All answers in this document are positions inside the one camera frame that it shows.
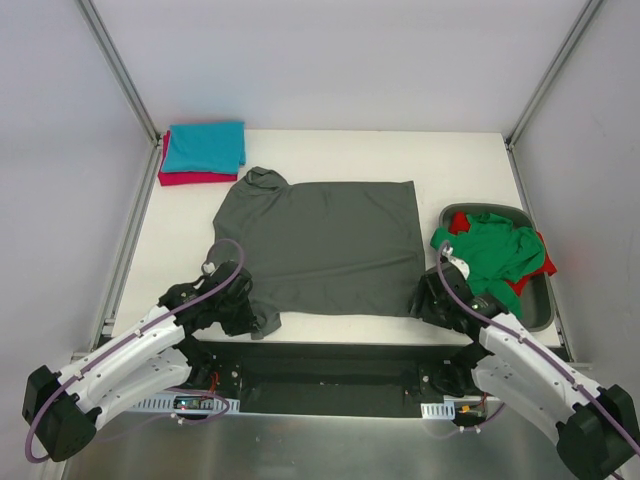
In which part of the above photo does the grey t-shirt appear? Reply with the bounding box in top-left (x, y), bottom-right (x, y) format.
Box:
top-left (212, 167), bottom-right (425, 338)

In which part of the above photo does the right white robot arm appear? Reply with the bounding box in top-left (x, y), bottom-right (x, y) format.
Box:
top-left (411, 262), bottom-right (639, 479)

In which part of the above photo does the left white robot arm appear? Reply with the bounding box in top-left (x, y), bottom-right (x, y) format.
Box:
top-left (22, 261), bottom-right (257, 464)

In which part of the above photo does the green t-shirt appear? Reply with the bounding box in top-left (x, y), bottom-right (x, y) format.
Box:
top-left (430, 212), bottom-right (545, 319)

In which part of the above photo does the red t-shirt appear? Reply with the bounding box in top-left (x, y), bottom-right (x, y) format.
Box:
top-left (448, 210), bottom-right (558, 300)

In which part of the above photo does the grey plastic basket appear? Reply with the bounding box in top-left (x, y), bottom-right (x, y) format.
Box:
top-left (439, 203), bottom-right (554, 332)

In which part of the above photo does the folded magenta t-shirt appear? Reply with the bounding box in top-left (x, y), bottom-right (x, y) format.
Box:
top-left (157, 130), bottom-right (238, 187)

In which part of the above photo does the folded teal t-shirt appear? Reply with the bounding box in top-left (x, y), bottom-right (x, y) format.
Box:
top-left (161, 121), bottom-right (246, 175)

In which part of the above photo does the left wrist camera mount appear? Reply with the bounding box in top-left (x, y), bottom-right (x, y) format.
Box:
top-left (201, 261), bottom-right (217, 276)

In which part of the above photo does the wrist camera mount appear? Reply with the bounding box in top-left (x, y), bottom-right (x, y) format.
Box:
top-left (201, 261), bottom-right (217, 276)
top-left (442, 243), bottom-right (471, 280)

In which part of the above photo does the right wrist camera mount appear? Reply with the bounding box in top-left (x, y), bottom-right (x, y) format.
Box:
top-left (442, 243), bottom-right (471, 280)

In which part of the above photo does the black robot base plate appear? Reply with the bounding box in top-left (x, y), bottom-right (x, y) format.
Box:
top-left (201, 341), bottom-right (462, 418)

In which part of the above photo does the left white cable duct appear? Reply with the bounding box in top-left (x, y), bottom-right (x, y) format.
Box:
top-left (129, 392), bottom-right (240, 416)

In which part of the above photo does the white cable duct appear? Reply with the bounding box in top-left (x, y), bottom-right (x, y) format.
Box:
top-left (129, 392), bottom-right (240, 416)
top-left (420, 401), bottom-right (456, 421)

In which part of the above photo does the right white cable duct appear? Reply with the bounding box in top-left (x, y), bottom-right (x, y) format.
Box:
top-left (420, 401), bottom-right (456, 421)

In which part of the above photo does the left aluminium frame post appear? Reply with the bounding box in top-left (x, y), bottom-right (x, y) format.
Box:
top-left (74, 0), bottom-right (162, 147)

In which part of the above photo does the aluminium frame post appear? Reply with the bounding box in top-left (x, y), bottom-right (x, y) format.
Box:
top-left (74, 0), bottom-right (162, 147)
top-left (503, 0), bottom-right (606, 149)

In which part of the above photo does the right aluminium frame post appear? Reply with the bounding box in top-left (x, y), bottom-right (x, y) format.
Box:
top-left (503, 0), bottom-right (606, 149)

